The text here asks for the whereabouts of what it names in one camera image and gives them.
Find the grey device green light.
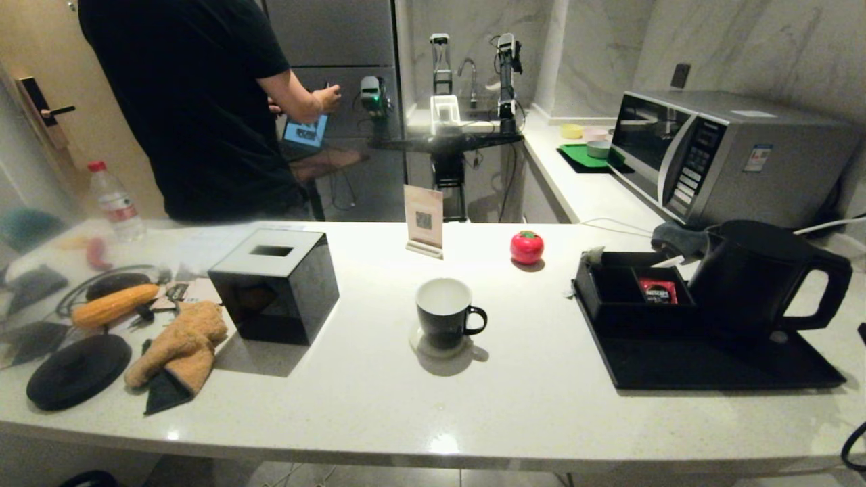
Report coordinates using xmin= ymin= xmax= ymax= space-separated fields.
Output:
xmin=359 ymin=76 xmax=392 ymax=117

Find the paper card black label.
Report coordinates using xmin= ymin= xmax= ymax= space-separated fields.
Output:
xmin=152 ymin=279 xmax=224 ymax=313

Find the black mug white inside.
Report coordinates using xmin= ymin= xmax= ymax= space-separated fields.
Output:
xmin=415 ymin=278 xmax=488 ymax=350

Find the black rectangular serving tray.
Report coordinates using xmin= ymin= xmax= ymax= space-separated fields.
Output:
xmin=572 ymin=281 xmax=848 ymax=391

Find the teal rounded object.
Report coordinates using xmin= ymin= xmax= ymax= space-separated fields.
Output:
xmin=0 ymin=206 xmax=66 ymax=254

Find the yellow toy corn cob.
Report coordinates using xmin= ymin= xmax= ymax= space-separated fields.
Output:
xmin=72 ymin=283 xmax=161 ymax=331

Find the chrome faucet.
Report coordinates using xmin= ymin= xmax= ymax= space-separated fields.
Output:
xmin=457 ymin=59 xmax=478 ymax=109

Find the black oval object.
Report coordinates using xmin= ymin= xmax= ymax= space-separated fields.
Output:
xmin=86 ymin=273 xmax=153 ymax=302

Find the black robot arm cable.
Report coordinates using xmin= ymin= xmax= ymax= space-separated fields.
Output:
xmin=841 ymin=421 xmax=866 ymax=474

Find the person in black shirt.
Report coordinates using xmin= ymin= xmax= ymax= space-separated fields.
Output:
xmin=78 ymin=0 xmax=342 ymax=223

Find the black background table top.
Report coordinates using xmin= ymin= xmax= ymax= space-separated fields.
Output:
xmin=369 ymin=132 xmax=525 ymax=154

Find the clear water bottle red cap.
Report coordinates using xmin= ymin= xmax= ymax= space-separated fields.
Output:
xmin=88 ymin=161 xmax=148 ymax=243

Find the white round coaster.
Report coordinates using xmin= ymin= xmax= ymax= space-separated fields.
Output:
xmin=409 ymin=319 xmax=474 ymax=359

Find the black rounded plastic object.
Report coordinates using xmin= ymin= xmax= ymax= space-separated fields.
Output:
xmin=58 ymin=471 xmax=119 ymax=487

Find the red coffee sachet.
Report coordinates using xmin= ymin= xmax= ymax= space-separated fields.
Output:
xmin=636 ymin=277 xmax=677 ymax=305

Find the dark flat packet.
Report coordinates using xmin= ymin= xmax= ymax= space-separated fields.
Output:
xmin=5 ymin=265 xmax=68 ymax=313

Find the open laptop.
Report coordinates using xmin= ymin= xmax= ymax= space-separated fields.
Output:
xmin=283 ymin=114 xmax=329 ymax=149

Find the black round kettle base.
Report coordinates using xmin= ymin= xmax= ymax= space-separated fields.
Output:
xmin=26 ymin=333 xmax=133 ymax=411

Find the grey cloth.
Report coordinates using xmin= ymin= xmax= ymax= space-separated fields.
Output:
xmin=649 ymin=222 xmax=711 ymax=261

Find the white power cable with plug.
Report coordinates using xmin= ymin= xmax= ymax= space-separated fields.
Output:
xmin=792 ymin=215 xmax=866 ymax=237

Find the black table column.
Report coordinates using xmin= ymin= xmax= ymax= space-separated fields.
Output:
xmin=432 ymin=152 xmax=469 ymax=223

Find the beige QR sign card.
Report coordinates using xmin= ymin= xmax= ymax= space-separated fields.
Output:
xmin=403 ymin=185 xmax=445 ymax=260

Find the black sachet holder box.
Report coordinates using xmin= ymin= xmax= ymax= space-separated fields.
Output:
xmin=574 ymin=252 xmax=698 ymax=327

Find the silver microwave oven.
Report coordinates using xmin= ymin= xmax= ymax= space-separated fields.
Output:
xmin=608 ymin=91 xmax=861 ymax=231

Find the thin white cable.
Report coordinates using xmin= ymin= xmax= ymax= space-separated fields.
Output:
xmin=578 ymin=218 xmax=667 ymax=237

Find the black electric kettle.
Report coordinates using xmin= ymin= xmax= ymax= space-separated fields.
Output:
xmin=687 ymin=220 xmax=853 ymax=340

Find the white plastic container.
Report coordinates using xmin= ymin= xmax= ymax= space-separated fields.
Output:
xmin=430 ymin=96 xmax=462 ymax=136

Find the background robot arm with cables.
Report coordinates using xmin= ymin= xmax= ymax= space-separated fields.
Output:
xmin=495 ymin=34 xmax=524 ymax=124

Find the red toy tomato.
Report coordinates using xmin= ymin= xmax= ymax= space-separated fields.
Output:
xmin=509 ymin=231 xmax=545 ymax=266

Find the beige wooden door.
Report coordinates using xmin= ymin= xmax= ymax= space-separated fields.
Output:
xmin=0 ymin=0 xmax=170 ymax=221

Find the black door lock with lever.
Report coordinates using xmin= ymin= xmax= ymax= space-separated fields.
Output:
xmin=16 ymin=78 xmax=76 ymax=151

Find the black cube tissue box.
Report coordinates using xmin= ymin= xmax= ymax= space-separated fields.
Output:
xmin=208 ymin=229 xmax=340 ymax=346

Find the green cutting board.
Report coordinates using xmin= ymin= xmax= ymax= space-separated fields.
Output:
xmin=560 ymin=143 xmax=624 ymax=168

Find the green cutting mat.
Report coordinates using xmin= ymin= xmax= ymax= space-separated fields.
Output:
xmin=556 ymin=147 xmax=633 ymax=175

